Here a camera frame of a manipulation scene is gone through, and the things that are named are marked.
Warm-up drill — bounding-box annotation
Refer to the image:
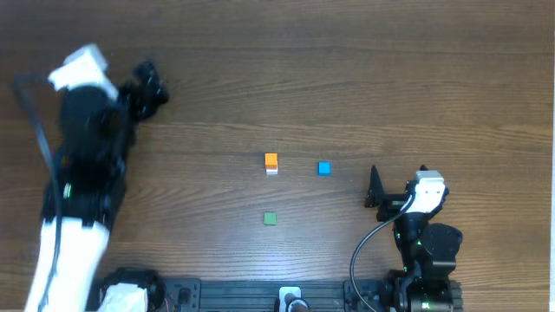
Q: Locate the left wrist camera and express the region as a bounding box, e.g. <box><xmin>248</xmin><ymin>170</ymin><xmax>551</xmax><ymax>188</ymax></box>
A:
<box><xmin>46</xmin><ymin>42</ymin><xmax>121</xmax><ymax>102</ymax></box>

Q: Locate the mounting rail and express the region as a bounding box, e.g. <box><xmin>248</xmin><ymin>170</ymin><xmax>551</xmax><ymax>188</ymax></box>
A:
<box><xmin>86</xmin><ymin>277</ymin><xmax>465</xmax><ymax>312</ymax></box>

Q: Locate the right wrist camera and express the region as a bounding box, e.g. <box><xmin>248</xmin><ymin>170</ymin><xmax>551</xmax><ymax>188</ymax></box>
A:
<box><xmin>405</xmin><ymin>170</ymin><xmax>447</xmax><ymax>214</ymax></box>

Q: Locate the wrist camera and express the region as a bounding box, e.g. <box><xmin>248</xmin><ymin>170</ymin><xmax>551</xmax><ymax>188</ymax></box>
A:
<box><xmin>46</xmin><ymin>42</ymin><xmax>121</xmax><ymax>102</ymax></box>
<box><xmin>405</xmin><ymin>170</ymin><xmax>447</xmax><ymax>214</ymax></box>

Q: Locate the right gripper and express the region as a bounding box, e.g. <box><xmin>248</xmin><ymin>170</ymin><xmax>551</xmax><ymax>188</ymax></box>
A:
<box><xmin>363</xmin><ymin>164</ymin><xmax>451</xmax><ymax>223</ymax></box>

